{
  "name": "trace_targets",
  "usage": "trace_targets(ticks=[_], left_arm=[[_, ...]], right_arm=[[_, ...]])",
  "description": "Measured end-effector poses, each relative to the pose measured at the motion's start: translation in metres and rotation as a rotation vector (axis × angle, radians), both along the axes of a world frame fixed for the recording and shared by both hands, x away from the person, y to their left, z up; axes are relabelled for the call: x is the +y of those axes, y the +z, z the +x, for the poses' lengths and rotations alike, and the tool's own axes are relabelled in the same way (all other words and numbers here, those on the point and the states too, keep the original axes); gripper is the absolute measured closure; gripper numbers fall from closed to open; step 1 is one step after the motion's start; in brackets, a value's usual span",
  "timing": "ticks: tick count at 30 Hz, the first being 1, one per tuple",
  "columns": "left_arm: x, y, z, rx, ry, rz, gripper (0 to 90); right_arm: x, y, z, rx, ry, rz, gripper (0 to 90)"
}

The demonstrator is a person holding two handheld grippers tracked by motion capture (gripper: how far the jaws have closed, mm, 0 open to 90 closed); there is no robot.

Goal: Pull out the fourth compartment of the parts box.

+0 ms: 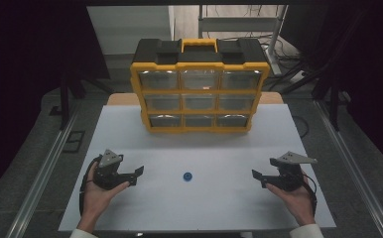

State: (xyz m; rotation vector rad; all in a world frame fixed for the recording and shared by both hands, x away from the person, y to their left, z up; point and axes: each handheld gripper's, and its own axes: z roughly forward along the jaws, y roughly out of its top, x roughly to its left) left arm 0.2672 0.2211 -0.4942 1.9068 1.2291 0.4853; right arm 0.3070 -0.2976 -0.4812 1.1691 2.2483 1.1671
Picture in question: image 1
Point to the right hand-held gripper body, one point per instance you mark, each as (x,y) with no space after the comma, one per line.
(290,172)

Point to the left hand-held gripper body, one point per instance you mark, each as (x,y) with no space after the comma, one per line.
(108,168)

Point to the small blue plastic wheel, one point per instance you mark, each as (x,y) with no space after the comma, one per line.
(188,176)

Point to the clear plastic drawer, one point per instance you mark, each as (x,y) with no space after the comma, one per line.
(162,102)

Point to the yellow black drawer organizer cabinet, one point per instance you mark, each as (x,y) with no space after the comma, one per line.
(199,53)

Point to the person's right hand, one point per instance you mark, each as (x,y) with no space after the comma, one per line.
(293,201)

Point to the person's left hand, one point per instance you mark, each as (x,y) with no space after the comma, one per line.
(95,201)

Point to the wooden table board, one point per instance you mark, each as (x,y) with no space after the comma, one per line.
(123,99)

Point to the black stand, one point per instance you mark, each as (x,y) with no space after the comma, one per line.
(333,99)
(65,99)

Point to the white power strip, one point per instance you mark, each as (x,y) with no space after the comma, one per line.
(298,76)

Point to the white panel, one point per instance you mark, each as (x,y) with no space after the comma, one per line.
(130,26)

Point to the aluminium rail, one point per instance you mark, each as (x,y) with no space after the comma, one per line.
(351,158)
(44,172)

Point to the grey metal desk frame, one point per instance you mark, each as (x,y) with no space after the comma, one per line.
(239,23)

